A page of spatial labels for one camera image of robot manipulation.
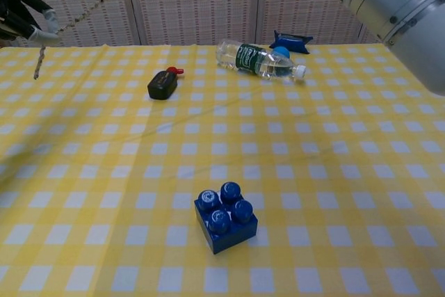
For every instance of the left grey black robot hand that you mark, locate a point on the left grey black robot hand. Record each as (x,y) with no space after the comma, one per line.
(15,12)

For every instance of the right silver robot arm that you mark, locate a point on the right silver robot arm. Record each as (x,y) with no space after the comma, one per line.
(400,8)

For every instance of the black bottle with red cap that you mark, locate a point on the black bottle with red cap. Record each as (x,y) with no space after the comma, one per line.
(161,85)

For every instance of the white woven folding screen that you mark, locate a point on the white woven folding screen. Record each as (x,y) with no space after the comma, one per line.
(194,8)

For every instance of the yellow white checkered tablecloth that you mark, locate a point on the yellow white checkered tablecloth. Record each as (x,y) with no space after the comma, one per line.
(104,172)

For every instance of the clear green-label water bottle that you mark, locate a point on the clear green-label water bottle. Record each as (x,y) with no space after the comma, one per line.
(248,57)

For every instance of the blue foil pouch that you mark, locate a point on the blue foil pouch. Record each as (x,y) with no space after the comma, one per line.
(292,42)

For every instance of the blue four-stud building block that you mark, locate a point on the blue four-stud building block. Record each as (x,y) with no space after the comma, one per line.
(226,231)

